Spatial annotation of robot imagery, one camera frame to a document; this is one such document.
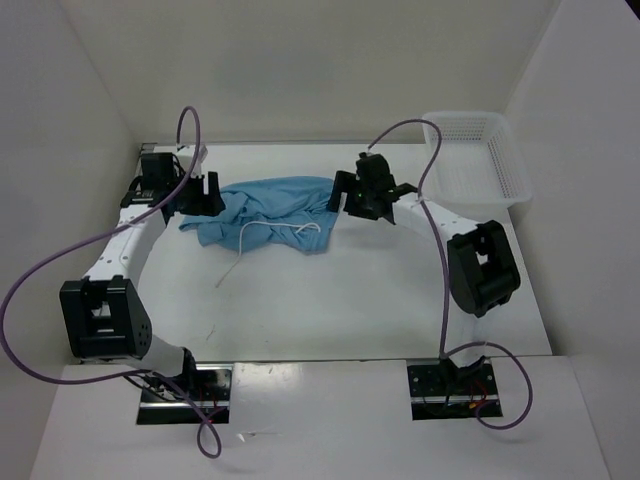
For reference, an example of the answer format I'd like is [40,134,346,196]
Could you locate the white plastic basket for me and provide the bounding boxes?
[422,111,533,211]

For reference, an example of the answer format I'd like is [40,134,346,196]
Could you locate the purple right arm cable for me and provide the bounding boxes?
[367,118,535,430]

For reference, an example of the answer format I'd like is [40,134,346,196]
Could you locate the light blue shorts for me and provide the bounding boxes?
[179,176,338,254]

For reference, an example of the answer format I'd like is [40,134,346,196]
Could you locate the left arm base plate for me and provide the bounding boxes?
[129,363,233,426]

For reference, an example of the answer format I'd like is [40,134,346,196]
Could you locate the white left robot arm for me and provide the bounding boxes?
[59,152,226,400]

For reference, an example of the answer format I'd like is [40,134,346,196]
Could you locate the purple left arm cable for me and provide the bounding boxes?
[0,105,225,460]

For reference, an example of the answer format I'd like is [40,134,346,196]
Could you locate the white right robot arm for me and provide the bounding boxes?
[327,153,521,393]

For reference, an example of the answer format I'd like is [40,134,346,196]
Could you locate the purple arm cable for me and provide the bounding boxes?
[0,105,225,460]
[367,118,535,430]

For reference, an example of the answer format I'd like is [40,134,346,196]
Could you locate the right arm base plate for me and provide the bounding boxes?
[406,360,503,421]

